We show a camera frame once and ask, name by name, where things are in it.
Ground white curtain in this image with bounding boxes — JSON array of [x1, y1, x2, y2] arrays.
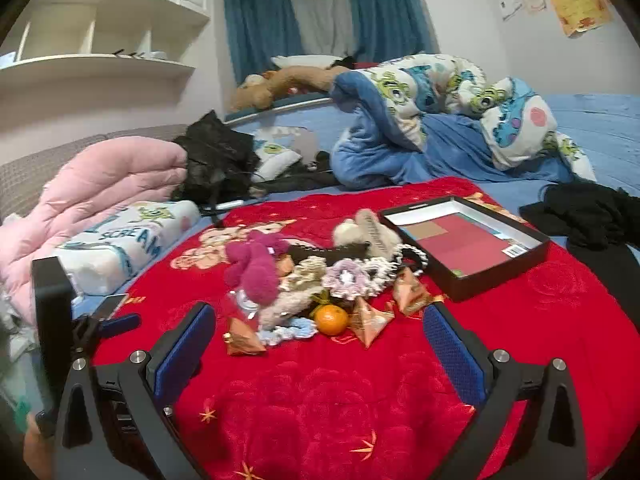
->
[[287, 0, 358, 61]]

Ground beige fuzzy scrunchie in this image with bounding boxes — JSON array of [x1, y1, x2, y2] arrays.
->
[[257, 290, 326, 331]]

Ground blue cartoon printed quilt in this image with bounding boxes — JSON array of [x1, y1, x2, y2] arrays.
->
[[327, 53, 598, 186]]

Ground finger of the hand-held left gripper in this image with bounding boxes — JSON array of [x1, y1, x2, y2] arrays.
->
[[99, 313, 142, 337]]

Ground black shallow box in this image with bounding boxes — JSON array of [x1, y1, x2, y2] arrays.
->
[[378, 196, 552, 303]]

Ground brown plush toy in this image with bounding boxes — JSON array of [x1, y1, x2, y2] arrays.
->
[[230, 65, 351, 113]]

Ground red printed blanket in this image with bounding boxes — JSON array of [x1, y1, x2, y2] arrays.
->
[[92, 176, 640, 480]]

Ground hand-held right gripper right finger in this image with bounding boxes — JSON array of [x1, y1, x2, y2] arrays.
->
[[422, 301, 588, 480]]

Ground blue bed sheet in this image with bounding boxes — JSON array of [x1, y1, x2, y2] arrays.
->
[[222, 92, 640, 221]]

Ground blue curtain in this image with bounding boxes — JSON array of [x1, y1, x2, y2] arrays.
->
[[223, 0, 306, 86], [347, 0, 441, 66]]

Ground light blue crochet scrunchie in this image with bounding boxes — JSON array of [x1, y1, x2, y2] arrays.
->
[[257, 317, 319, 347]]

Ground orange triangular snack packet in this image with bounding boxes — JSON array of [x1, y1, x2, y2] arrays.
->
[[347, 296, 396, 350], [223, 316, 267, 357], [392, 266, 435, 317]]

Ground plain white pillow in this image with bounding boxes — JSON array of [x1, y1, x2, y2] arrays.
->
[[272, 54, 346, 69]]

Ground beige furry hair clip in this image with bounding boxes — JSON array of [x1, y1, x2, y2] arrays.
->
[[332, 207, 403, 261]]

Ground black cloth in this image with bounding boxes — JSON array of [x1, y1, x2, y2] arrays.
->
[[519, 181, 640, 343]]

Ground white wall paper sheet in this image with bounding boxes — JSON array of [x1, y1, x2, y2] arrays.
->
[[492, 0, 525, 22]]

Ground white wall shelf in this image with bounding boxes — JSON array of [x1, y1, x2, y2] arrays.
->
[[0, 0, 211, 106]]

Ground white lace scrunchie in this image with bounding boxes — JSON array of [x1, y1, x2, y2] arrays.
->
[[357, 256, 403, 297]]

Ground white printed pillow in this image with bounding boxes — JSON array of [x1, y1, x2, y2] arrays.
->
[[54, 200, 202, 297]]

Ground black white-trimmed scrunchie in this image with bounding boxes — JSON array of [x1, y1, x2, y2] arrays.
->
[[392, 242, 431, 276]]

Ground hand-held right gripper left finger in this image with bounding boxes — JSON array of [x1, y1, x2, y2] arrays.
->
[[54, 301, 217, 480]]

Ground yellow wall poster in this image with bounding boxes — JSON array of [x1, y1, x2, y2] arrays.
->
[[545, 0, 613, 38]]

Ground person's left hand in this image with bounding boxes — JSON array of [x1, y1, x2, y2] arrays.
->
[[22, 412, 57, 480]]

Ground orange tangerine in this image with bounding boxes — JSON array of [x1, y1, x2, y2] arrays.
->
[[313, 304, 349, 337]]

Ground purple crochet scrunchie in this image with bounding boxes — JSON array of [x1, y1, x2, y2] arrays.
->
[[321, 261, 371, 297]]

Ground small cartoon printed pillow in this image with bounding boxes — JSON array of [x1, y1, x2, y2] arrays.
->
[[252, 127, 303, 181]]

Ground black plastic bag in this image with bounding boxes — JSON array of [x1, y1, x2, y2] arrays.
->
[[171, 110, 261, 203]]

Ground pink comforter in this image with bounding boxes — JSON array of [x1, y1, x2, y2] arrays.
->
[[0, 141, 190, 321]]

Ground brown hair claw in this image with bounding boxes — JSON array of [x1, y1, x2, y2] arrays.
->
[[287, 241, 371, 265]]

